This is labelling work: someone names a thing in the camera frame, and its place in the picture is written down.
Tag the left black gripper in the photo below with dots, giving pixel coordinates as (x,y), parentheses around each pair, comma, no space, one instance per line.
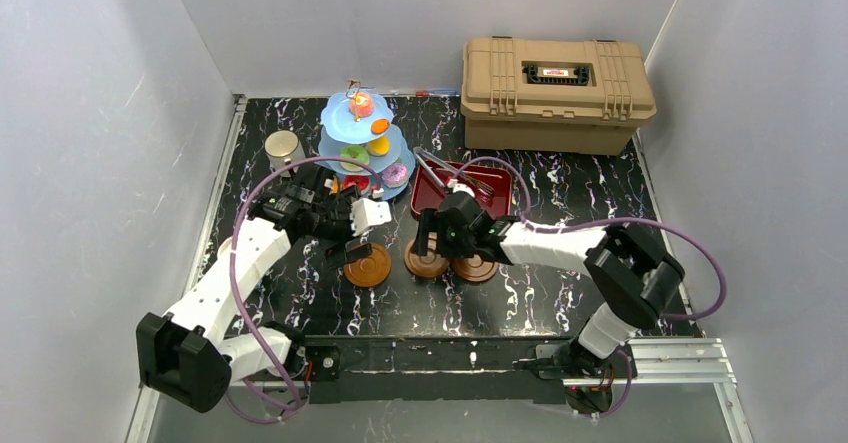
(342,229)

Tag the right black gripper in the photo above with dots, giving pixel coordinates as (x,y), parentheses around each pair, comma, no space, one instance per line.
(431,226)

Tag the red rectangular tray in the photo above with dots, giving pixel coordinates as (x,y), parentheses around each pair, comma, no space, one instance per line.
(427,194)

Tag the red glazed donut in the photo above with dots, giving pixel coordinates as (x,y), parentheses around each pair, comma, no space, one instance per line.
(360,182)

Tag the purple glazed donut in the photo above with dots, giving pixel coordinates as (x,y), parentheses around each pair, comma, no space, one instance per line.
(395,175)

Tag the silver metal tongs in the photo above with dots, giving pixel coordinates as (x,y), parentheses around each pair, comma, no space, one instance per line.
(457,174)

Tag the green glazed donut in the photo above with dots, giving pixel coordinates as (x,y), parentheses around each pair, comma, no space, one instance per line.
(356,156)

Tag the yellow cake slice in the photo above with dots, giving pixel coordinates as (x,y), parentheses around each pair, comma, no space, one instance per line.
(379,147)

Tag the beige ribbed mug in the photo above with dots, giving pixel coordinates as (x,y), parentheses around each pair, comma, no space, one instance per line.
(282,148)

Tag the blue three-tier cake stand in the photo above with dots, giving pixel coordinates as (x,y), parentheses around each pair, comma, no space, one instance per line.
(339,128)

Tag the orange cookie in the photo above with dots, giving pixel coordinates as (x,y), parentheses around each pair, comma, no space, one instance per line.
(380,126)

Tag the pink sugared cake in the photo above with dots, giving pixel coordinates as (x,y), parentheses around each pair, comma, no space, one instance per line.
(361,104)

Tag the round brown wooden box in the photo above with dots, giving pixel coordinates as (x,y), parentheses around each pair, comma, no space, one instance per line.
(431,265)

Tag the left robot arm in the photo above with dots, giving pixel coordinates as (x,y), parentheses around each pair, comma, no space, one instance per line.
(207,340)

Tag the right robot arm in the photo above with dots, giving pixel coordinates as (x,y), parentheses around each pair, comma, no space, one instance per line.
(636,276)

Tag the red blue pen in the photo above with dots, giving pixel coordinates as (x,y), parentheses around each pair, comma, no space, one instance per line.
(436,93)

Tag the tan plastic toolbox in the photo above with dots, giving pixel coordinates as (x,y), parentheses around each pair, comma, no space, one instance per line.
(587,97)

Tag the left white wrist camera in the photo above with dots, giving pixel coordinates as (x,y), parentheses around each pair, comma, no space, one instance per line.
(367,213)

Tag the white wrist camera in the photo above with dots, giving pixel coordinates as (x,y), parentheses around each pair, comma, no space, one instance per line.
(367,213)
(460,191)

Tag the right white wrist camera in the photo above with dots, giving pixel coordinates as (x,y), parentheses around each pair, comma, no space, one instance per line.
(460,191)

